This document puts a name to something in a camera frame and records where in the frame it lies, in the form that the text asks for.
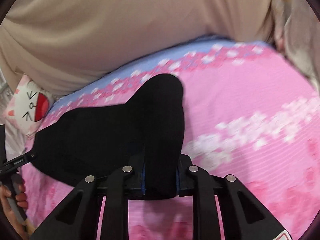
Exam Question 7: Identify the left hand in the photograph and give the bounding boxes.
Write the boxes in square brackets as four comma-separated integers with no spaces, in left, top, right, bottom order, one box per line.
[0,177,29,239]

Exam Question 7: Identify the beige pillow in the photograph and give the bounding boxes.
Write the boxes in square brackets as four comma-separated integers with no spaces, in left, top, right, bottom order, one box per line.
[1,0,274,96]

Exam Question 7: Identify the pink floral bed sheet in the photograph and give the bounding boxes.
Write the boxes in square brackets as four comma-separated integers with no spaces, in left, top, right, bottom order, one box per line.
[18,36,320,240]

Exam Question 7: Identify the grey floral blanket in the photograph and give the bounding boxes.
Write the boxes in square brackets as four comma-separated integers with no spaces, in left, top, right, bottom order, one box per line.
[271,0,319,91]

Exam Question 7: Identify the black pants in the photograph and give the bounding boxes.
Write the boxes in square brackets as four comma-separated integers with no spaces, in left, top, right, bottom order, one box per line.
[32,74,184,200]

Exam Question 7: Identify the white cartoon face cushion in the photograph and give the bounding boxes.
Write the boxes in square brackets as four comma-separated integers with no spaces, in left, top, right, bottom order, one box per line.
[2,74,55,139]

